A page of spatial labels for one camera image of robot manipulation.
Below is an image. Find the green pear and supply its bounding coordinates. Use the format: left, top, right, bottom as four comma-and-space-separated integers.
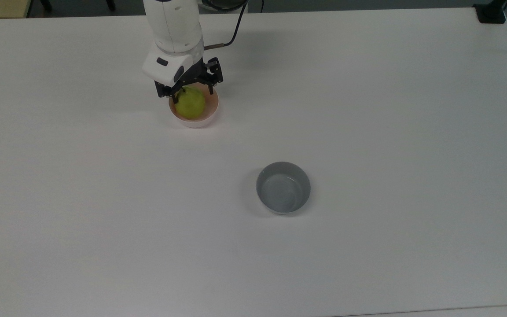
174, 86, 206, 119

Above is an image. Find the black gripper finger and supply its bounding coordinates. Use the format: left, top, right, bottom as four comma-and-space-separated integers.
198, 57, 224, 94
155, 81, 181, 103

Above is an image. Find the grey bowl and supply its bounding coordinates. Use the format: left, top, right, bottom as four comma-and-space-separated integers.
256, 162, 312, 215

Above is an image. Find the pink bowl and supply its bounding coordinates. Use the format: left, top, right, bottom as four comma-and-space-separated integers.
168, 83, 220, 129

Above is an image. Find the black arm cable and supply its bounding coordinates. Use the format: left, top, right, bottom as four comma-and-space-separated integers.
204, 0, 247, 50

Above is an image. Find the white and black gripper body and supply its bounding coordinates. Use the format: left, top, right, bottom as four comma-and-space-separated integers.
143, 46, 206, 88

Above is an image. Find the black table clamp stand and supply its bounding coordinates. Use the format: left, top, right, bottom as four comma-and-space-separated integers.
473, 0, 507, 24

